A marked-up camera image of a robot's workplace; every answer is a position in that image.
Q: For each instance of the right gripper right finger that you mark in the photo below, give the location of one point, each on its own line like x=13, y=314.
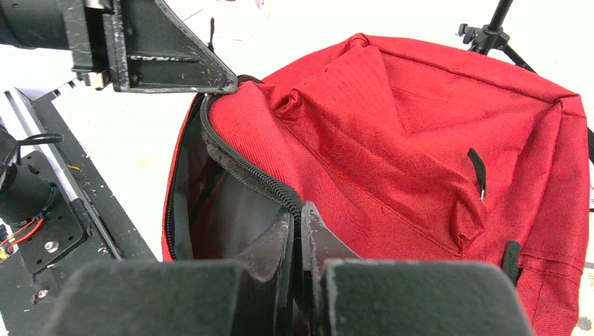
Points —
x=318, y=244

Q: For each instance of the black microphone tripod stand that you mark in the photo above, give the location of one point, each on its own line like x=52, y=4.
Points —
x=491, y=36

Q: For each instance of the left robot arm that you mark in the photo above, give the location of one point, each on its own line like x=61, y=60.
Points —
x=35, y=24

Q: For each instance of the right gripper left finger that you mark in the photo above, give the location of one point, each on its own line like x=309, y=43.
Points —
x=265, y=299

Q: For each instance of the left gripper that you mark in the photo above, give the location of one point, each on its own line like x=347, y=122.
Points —
x=140, y=47

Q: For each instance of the red backpack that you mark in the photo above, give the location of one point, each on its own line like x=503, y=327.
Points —
x=410, y=150

